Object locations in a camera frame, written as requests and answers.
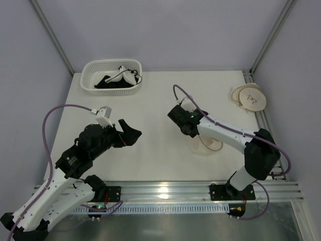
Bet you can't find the white mesh laundry bag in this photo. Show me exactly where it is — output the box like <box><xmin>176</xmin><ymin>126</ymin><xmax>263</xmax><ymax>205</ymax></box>
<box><xmin>186</xmin><ymin>135</ymin><xmax>224</xmax><ymax>156</ymax></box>

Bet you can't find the white plastic basket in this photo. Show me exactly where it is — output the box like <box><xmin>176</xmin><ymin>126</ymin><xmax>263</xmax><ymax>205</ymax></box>
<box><xmin>80</xmin><ymin>59</ymin><xmax>142</xmax><ymax>96</ymax></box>

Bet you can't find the purple cable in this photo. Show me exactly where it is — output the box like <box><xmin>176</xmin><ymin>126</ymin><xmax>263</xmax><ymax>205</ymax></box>
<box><xmin>173</xmin><ymin>84</ymin><xmax>292</xmax><ymax>221</ymax></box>
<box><xmin>5</xmin><ymin>104</ymin><xmax>123</xmax><ymax>241</ymax></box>

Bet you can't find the right aluminium side rail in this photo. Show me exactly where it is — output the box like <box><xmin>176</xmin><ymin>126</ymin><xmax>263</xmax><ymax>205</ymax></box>
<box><xmin>242</xmin><ymin>69</ymin><xmax>288</xmax><ymax>182</ymax></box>

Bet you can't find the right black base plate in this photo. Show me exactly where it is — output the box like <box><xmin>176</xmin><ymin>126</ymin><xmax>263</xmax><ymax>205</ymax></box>
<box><xmin>209</xmin><ymin>183</ymin><xmax>256</xmax><ymax>201</ymax></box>

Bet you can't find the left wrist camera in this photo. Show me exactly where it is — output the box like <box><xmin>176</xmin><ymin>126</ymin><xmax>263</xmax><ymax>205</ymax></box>
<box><xmin>91</xmin><ymin>106</ymin><xmax>113</xmax><ymax>128</ymax></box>

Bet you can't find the aluminium frame post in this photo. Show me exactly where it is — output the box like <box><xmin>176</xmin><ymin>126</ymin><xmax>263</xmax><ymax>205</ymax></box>
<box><xmin>28</xmin><ymin>0</ymin><xmax>75</xmax><ymax>76</ymax></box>
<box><xmin>250</xmin><ymin>0</ymin><xmax>297</xmax><ymax>75</ymax></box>

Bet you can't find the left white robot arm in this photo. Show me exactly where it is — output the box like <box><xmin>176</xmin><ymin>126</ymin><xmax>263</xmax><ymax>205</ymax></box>
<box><xmin>1</xmin><ymin>119</ymin><xmax>142</xmax><ymax>240</ymax></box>

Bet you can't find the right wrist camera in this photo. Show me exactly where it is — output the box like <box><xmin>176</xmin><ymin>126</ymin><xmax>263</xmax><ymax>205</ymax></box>
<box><xmin>176</xmin><ymin>96</ymin><xmax>194</xmax><ymax>110</ymax></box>

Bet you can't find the aluminium front rail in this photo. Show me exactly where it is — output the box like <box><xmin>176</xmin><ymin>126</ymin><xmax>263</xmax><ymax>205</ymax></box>
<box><xmin>105</xmin><ymin>180</ymin><xmax>304</xmax><ymax>204</ymax></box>

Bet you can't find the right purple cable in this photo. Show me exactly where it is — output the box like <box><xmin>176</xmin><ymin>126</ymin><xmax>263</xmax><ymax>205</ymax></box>
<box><xmin>173</xmin><ymin>84</ymin><xmax>292</xmax><ymax>221</ymax></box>

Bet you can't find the white bra with black straps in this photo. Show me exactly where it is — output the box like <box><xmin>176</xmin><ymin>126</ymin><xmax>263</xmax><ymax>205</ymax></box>
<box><xmin>104</xmin><ymin>66</ymin><xmax>142</xmax><ymax>85</ymax></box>

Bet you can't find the left aluminium frame post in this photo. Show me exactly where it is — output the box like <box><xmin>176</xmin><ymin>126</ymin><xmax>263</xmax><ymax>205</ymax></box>
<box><xmin>28</xmin><ymin>0</ymin><xmax>75</xmax><ymax>76</ymax></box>

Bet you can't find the right aluminium frame post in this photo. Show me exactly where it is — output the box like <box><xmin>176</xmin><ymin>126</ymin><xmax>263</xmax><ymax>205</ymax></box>
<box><xmin>250</xmin><ymin>0</ymin><xmax>297</xmax><ymax>75</ymax></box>

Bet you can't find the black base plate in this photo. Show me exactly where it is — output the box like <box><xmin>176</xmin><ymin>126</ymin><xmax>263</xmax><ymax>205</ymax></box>
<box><xmin>209</xmin><ymin>183</ymin><xmax>256</xmax><ymax>201</ymax></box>
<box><xmin>98</xmin><ymin>186</ymin><xmax>121</xmax><ymax>203</ymax></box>

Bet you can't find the right controller board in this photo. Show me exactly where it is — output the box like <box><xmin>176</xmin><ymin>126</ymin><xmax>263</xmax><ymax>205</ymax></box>
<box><xmin>227</xmin><ymin>204</ymin><xmax>246</xmax><ymax>219</ymax></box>

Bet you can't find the controller board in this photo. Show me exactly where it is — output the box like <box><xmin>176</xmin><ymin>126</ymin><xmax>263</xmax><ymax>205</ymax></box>
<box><xmin>227</xmin><ymin>204</ymin><xmax>246</xmax><ymax>219</ymax></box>
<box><xmin>88</xmin><ymin>205</ymin><xmax>106</xmax><ymax>219</ymax></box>

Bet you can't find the left controller board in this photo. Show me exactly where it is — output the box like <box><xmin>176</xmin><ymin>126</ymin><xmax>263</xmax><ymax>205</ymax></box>
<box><xmin>88</xmin><ymin>205</ymin><xmax>106</xmax><ymax>219</ymax></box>

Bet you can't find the slotted grey cable duct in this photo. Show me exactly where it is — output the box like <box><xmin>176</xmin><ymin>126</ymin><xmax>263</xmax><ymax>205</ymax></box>
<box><xmin>71</xmin><ymin>203</ymin><xmax>229</xmax><ymax>215</ymax></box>

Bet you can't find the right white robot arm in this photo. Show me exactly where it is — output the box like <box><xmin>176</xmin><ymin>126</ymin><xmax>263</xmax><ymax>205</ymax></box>
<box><xmin>168</xmin><ymin>104</ymin><xmax>280</xmax><ymax>200</ymax></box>

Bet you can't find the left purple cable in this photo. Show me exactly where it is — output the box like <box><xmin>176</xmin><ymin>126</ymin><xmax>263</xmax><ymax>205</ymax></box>
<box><xmin>5</xmin><ymin>104</ymin><xmax>123</xmax><ymax>241</ymax></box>

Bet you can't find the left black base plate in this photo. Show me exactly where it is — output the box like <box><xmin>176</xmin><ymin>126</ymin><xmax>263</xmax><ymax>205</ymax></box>
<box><xmin>98</xmin><ymin>186</ymin><xmax>121</xmax><ymax>203</ymax></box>

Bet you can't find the black bra in basket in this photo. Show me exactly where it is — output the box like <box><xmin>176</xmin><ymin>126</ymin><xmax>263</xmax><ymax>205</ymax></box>
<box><xmin>94</xmin><ymin>75</ymin><xmax>133</xmax><ymax>89</ymax></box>

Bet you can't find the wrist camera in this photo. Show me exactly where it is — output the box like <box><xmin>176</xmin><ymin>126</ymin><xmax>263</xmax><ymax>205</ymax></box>
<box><xmin>176</xmin><ymin>96</ymin><xmax>194</xmax><ymax>110</ymax></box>
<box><xmin>91</xmin><ymin>106</ymin><xmax>113</xmax><ymax>128</ymax></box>

